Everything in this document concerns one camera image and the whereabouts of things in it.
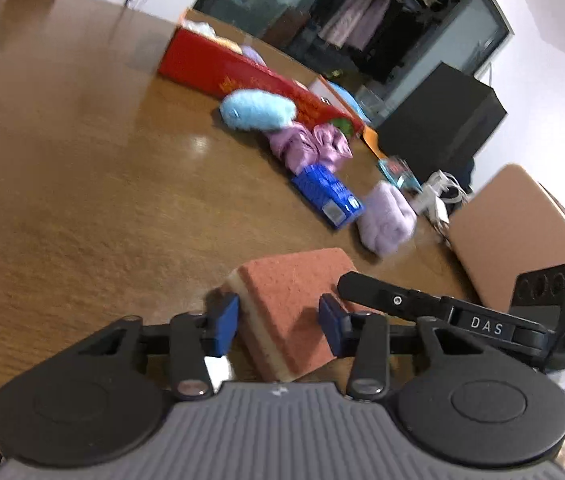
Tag blue wet wipe pack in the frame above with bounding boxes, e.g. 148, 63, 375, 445
325, 80, 371, 126

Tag white and green soft bundle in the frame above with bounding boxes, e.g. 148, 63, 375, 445
182, 19, 218, 40

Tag brown sponge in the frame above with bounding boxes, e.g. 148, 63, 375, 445
225, 247, 363, 383

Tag blue tissue pack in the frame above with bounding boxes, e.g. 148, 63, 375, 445
291, 162, 365, 231

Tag small teal packet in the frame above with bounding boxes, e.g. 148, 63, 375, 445
377, 156, 421, 192

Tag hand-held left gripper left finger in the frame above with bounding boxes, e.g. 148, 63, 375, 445
80, 292, 240, 402

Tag purple satin scrunchie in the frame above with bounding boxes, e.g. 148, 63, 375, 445
265, 122, 353, 173

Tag light blue plush toy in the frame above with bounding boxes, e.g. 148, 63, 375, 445
219, 88, 297, 132

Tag orange card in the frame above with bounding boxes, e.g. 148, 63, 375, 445
363, 127, 389, 161

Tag row of pink hanging clothes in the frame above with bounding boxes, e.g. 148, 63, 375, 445
317, 0, 398, 51

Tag yellow and white plush toy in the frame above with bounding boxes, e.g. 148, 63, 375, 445
212, 35, 243, 55

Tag white charger cables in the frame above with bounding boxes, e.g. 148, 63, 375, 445
410, 170, 471, 228

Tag purple sachet pillow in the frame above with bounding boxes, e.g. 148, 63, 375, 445
239, 45, 267, 67

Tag tan chair backrest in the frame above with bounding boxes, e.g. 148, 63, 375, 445
445, 164, 565, 306

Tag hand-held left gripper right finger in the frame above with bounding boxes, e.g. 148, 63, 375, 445
317, 294, 486, 403

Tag black box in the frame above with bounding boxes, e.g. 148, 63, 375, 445
377, 61, 507, 193

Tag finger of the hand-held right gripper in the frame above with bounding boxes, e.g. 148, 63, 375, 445
337, 271, 449, 322

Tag clear plastic cup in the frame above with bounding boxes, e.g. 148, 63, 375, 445
355, 85, 389, 117

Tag red cardboard box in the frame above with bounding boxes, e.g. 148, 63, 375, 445
156, 7, 366, 138

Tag purple fluffy towel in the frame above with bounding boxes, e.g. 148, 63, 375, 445
357, 180, 418, 256

